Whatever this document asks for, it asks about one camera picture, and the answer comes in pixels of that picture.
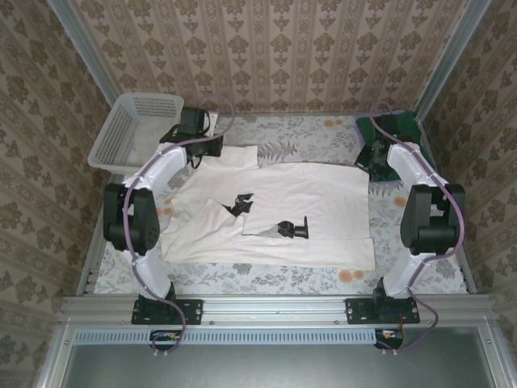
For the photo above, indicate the aluminium mounting rail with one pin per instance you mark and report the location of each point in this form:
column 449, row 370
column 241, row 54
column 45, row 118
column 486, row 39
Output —
column 274, row 309

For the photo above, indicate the grey metal panel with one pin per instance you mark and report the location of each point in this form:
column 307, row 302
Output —
column 274, row 363

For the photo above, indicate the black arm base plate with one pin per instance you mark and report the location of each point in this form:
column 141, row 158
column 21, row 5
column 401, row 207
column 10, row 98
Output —
column 190, row 311
column 357, row 311

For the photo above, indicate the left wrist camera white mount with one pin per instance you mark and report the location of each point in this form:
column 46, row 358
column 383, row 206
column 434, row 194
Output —
column 213, row 123

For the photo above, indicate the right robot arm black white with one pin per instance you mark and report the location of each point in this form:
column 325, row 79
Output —
column 428, row 226

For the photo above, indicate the white perforated plastic basket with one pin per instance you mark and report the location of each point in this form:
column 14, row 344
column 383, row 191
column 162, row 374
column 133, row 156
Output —
column 121, row 129

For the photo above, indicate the aluminium frame post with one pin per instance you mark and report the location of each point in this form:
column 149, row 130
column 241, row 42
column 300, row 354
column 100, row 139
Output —
column 455, row 44
column 82, row 46

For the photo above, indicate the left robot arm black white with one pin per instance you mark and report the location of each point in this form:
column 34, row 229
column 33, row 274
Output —
column 129, row 218

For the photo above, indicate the white t-shirt robot arm print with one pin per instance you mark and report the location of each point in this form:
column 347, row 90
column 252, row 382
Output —
column 315, row 194

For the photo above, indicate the floral patterned tablecloth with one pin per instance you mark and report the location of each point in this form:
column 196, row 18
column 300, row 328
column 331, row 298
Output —
column 307, row 279

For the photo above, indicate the green folded t-shirt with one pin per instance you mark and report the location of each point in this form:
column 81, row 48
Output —
column 404, row 123

